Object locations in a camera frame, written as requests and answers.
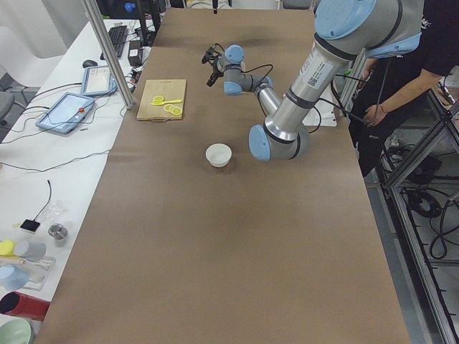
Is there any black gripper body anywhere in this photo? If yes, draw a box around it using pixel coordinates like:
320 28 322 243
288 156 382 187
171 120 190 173
210 60 224 80

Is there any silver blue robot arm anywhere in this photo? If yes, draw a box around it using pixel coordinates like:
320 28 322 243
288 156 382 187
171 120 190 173
202 1 424 161

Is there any arm black gripper tip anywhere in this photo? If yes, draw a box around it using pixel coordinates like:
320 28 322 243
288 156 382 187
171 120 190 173
212 0 219 14

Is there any black power adapter box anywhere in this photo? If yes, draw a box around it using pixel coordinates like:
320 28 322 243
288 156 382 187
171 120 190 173
128 40 143 67

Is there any wooden cutting board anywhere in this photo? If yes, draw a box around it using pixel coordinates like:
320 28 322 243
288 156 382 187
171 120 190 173
136 79 186 122

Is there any white bowl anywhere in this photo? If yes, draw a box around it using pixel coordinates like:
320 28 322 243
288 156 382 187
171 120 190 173
205 143 232 168

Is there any black keyboard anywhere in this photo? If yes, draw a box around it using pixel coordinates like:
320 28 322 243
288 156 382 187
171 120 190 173
108 25 128 58

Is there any teach pendant tablet far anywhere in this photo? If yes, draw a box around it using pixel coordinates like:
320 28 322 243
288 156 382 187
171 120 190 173
80 66 117 97

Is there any teach pendant tablet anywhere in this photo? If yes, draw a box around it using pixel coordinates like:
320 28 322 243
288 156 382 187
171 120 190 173
35 92 95 135
80 66 117 97

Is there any black computer mouse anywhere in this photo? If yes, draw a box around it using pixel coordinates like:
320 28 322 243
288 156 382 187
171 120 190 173
82 59 98 68

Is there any teach pendant tablet near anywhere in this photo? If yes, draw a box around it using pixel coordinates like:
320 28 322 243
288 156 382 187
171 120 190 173
35 92 95 135

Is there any person in black clothes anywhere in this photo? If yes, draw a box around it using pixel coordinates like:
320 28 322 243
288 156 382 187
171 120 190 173
349 1 458 176

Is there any crumpled clear plastic bag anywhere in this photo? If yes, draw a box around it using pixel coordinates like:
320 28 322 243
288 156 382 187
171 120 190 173
38 200 69 224

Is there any metal cylinder weight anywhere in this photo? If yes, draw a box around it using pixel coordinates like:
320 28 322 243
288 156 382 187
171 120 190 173
48 223 68 247

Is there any small black square device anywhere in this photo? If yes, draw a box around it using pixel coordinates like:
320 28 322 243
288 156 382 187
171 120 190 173
19 219 40 233

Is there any grey cup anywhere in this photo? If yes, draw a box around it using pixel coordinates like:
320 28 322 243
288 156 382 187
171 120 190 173
14 241 47 262

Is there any clear plastic tray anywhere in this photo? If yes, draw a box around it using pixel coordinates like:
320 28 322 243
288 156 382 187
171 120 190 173
1 257 56 291

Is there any yellow cup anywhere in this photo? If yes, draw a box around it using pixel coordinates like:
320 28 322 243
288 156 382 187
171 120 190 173
0 240 16 257

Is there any light blue cup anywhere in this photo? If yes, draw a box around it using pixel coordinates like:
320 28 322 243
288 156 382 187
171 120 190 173
1 264 29 292

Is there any red cup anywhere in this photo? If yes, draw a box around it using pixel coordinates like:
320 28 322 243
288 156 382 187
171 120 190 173
1 292 50 321

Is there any green bowl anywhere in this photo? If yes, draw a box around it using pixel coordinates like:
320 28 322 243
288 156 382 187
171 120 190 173
1 319 34 344

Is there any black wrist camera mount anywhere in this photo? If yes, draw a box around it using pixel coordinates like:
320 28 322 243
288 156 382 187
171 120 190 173
202 43 224 65

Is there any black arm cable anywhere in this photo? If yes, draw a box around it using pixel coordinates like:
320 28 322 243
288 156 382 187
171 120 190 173
211 42 323 135

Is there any aluminium frame post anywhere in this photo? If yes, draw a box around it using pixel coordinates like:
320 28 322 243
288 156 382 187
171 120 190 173
82 0 134 110

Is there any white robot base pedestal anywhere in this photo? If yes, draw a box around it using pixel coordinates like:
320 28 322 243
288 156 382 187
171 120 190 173
303 87 337 127

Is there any aluminium frame rack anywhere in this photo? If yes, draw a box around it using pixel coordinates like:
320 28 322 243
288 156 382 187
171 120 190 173
378 79 458 343

